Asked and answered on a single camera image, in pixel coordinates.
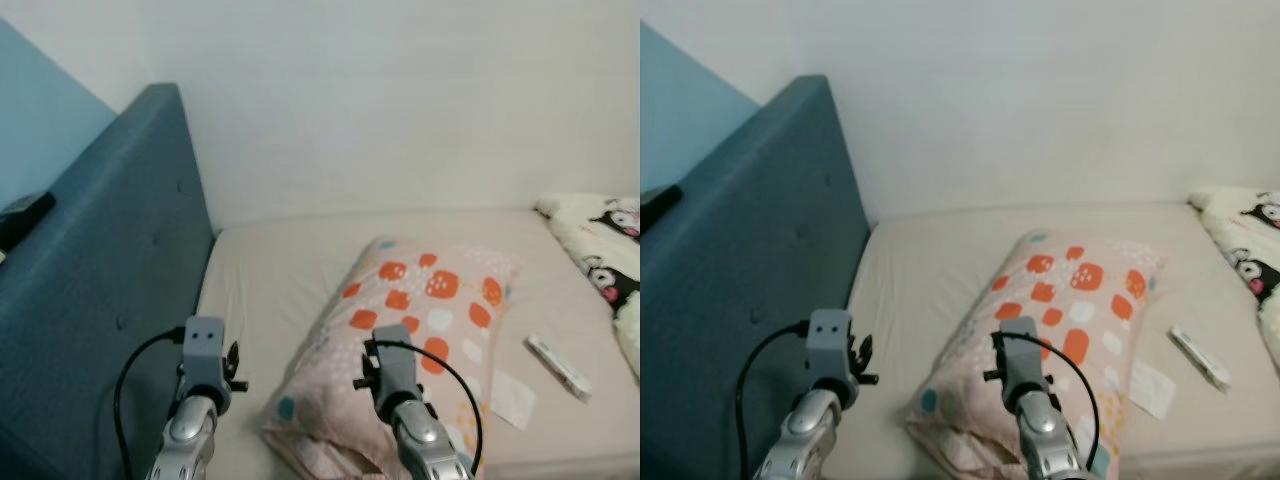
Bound teal fabric bed frame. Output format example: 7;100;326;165
0;83;216;480
640;75;871;480

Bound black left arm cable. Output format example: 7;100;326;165
112;327;191;480
736;320;811;480

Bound beige mattress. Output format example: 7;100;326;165
195;205;641;476
845;203;1280;471

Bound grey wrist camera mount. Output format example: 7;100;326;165
995;317;1043;389
807;308;853;379
183;317;226;386
370;323;419;396

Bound cream cartoon print quilt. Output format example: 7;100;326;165
1187;187;1280;376
535;193;641;379

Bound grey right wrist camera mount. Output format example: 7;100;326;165
370;323;419;396
995;317;1043;389

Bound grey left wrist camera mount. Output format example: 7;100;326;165
807;308;853;379
183;317;226;386

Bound long white tube box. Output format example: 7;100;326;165
1168;325;1233;393
525;333;593;403

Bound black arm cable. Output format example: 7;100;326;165
995;332;1102;471
736;320;811;480
112;327;191;480
365;340;485;476

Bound black remote control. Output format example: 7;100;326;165
0;192;57;251

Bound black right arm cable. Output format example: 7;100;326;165
365;340;485;476
995;332;1102;471

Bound pink pillow with orange spots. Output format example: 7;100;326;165
905;230;1169;479
258;237;524;479

